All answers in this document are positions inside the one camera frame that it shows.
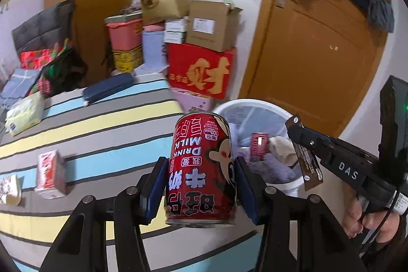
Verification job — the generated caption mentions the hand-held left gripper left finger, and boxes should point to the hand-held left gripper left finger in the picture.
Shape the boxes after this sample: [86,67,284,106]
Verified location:
[40,157,169,272]

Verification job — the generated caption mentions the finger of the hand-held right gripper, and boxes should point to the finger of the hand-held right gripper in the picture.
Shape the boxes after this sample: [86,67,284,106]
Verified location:
[287,122,338,164]

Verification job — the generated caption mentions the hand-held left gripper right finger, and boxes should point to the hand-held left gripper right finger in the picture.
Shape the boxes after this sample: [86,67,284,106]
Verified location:
[234,157,368,272]

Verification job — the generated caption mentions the brown snack wrapper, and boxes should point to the brown snack wrapper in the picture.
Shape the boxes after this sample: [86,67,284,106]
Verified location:
[285,114,325,191]

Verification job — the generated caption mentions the white trash bin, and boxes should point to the white trash bin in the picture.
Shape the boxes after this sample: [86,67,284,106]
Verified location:
[212,98,303,196]

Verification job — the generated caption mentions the person's right forearm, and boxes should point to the person's right forearm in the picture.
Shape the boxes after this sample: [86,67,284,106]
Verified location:
[360,227,408,272]

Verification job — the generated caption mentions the person's right hand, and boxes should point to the person's right hand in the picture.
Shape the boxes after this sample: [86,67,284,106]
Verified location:
[344,192,400,244]

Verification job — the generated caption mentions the wooden door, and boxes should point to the wooden door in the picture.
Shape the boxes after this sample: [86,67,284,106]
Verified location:
[238,0,391,137]

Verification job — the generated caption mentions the striped bed sheet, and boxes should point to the striped bed sheet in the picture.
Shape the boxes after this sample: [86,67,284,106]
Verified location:
[0,73,265,272]

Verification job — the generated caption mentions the pink floral box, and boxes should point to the pink floral box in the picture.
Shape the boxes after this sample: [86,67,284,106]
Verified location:
[174,89,213,113]

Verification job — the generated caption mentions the small red white milk carton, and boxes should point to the small red white milk carton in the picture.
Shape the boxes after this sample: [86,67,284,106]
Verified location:
[34,149,68,199]

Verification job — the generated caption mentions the navy blue case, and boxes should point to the navy blue case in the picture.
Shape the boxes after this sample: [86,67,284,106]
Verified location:
[83,72,134,105]

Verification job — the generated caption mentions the red box with gold print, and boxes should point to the red box with gold print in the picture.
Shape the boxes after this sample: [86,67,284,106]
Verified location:
[167,43,237,100]

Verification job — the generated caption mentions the yellow box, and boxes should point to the yellow box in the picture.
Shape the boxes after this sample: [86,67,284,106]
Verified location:
[111,47,143,73]

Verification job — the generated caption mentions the lavender cylinder box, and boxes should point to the lavender cylinder box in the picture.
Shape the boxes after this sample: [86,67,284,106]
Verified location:
[141,30,168,69]

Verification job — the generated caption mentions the open cardboard box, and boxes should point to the open cardboard box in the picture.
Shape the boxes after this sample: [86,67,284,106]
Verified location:
[186,0,243,52]

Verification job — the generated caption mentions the dark hanging clothes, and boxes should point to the dark hanging clothes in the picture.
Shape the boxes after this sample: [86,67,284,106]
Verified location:
[342,0,396,33]

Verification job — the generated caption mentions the crumpled printed paper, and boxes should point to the crumpled printed paper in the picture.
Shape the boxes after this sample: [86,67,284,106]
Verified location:
[0,174,22,205]

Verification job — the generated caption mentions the black bag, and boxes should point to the black bag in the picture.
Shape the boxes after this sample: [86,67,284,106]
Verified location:
[41,47,88,97]

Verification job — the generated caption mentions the yellow-green tissue pack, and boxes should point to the yellow-green tissue pack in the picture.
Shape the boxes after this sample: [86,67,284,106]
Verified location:
[6,92,45,136]

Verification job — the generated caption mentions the small white box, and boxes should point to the small white box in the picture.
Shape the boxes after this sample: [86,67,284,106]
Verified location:
[165,19,188,32]
[164,31,186,44]

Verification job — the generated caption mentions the pink storage bin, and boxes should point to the pink storage bin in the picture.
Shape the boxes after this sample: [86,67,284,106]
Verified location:
[106,19,143,51]

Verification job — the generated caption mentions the blue plaid folded cloth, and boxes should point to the blue plaid folded cloth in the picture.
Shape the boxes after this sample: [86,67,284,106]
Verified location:
[0,68,42,110]

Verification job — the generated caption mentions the patterned flat box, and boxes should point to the patterned flat box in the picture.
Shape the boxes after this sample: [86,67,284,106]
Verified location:
[105,12,142,24]

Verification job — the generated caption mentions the red plaid blanket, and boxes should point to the red plaid blanket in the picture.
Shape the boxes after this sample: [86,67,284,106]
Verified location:
[20,43,74,94]

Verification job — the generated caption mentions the grey quilted headboard cushion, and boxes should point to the grey quilted headboard cushion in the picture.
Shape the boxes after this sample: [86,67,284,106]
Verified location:
[12,0,75,53]

